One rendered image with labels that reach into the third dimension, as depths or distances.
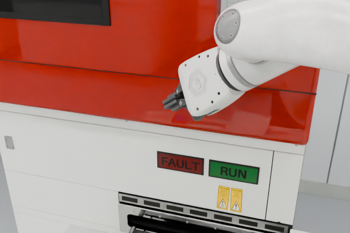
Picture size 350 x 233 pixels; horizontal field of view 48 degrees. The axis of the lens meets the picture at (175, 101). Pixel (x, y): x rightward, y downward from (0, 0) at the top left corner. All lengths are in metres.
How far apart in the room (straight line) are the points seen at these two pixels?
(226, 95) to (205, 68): 0.06
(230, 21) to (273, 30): 0.07
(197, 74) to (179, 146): 0.31
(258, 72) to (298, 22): 0.14
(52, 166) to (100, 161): 0.15
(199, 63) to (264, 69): 0.13
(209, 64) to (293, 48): 0.21
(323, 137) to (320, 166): 0.21
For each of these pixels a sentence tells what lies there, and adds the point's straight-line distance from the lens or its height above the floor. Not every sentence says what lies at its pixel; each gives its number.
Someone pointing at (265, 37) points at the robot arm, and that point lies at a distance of 0.48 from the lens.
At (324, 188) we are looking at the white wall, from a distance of 2.76.
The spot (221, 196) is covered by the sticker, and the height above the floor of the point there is 1.02.
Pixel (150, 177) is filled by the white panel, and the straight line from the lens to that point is 1.02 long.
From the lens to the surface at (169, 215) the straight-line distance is 1.06.
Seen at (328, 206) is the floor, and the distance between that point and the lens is 2.73.
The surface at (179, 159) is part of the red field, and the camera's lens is 0.96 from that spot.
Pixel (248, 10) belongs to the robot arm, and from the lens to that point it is 0.51.
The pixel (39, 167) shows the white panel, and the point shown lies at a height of 1.01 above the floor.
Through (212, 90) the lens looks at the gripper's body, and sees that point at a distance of 0.65.
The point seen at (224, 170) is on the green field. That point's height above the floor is 1.10.
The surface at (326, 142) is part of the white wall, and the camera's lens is 2.59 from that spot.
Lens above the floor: 1.64
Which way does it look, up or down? 25 degrees down
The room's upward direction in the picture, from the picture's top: straight up
